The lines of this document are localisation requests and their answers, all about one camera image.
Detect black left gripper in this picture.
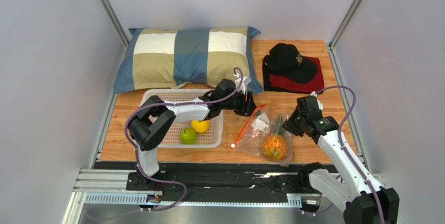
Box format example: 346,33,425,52
221,90,262,118

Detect orange fake pineapple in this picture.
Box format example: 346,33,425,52
262,115,288,162

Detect clear zip top bag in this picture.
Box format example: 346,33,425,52
231,104,293,166

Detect yellow fake orange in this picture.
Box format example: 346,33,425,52
191,120,210,134

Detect green fake apple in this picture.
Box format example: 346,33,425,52
179,127,197,145

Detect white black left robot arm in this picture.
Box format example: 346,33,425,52
124,77,256,178

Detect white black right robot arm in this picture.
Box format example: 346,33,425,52
283,96,400,223

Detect folded dark red cloth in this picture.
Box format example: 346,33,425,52
262,57,325,94

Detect white perforated plastic basket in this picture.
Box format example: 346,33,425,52
140,89,224,148

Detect black baseball cap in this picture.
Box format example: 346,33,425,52
263,43,318,84

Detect checkered blue beige pillow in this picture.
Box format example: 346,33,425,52
113,27,263,93

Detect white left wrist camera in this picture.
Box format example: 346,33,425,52
235,76,251,94

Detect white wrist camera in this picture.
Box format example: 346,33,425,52
235,76,251,94
310,91,324,110

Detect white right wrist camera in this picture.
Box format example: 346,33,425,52
310,91,324,110

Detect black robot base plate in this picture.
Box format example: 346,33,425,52
93,161,320,203

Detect aluminium frame rail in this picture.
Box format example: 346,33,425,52
63,170,335,223

